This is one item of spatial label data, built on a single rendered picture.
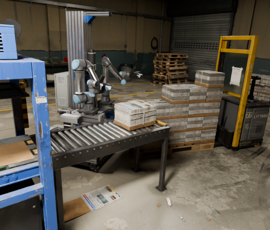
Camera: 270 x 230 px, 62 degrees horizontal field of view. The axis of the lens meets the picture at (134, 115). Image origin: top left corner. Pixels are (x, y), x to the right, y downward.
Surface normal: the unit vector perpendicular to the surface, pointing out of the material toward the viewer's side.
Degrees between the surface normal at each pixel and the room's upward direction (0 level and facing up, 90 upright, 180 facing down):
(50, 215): 90
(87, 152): 90
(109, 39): 90
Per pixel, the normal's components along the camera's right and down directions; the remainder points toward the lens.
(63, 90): -0.32, 0.27
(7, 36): 0.60, 0.26
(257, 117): 0.32, 0.30
